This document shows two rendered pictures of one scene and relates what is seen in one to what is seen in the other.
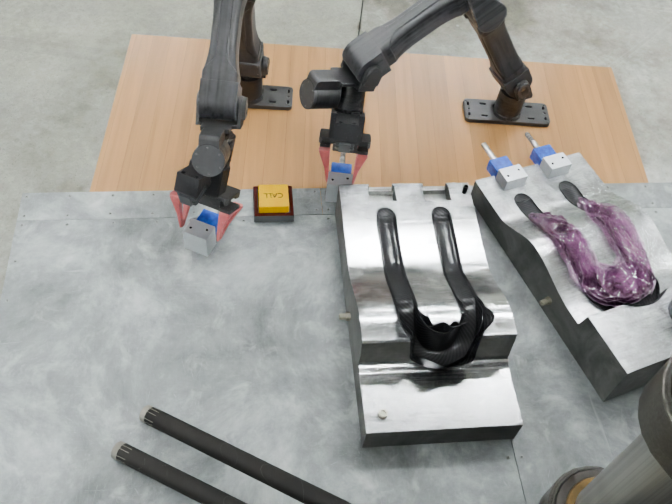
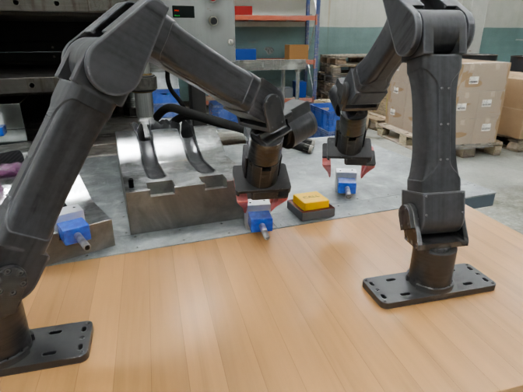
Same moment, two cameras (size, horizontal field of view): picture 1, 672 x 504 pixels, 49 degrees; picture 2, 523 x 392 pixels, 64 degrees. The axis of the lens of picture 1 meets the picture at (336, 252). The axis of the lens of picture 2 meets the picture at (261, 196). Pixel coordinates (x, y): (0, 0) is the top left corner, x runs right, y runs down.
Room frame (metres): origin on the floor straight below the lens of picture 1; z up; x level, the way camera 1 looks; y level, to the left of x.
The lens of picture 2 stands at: (1.79, -0.10, 1.17)
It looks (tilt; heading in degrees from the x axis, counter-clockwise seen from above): 21 degrees down; 171
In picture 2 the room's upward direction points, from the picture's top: straight up
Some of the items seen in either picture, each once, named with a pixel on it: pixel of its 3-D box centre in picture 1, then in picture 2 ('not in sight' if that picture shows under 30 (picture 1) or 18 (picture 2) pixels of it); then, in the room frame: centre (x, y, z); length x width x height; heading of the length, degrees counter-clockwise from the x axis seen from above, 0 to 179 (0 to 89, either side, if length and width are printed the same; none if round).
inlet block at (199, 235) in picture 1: (211, 219); (346, 187); (0.89, 0.25, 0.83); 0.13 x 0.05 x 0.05; 164
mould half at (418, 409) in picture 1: (422, 296); (173, 162); (0.75, -0.16, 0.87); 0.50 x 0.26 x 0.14; 11
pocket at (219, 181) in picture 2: (380, 198); (213, 187); (0.96, -0.07, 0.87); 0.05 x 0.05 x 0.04; 11
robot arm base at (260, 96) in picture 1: (248, 84); (431, 264); (1.28, 0.25, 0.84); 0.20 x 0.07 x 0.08; 96
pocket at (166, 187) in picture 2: (434, 197); (161, 193); (0.98, -0.18, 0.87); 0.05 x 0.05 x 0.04; 11
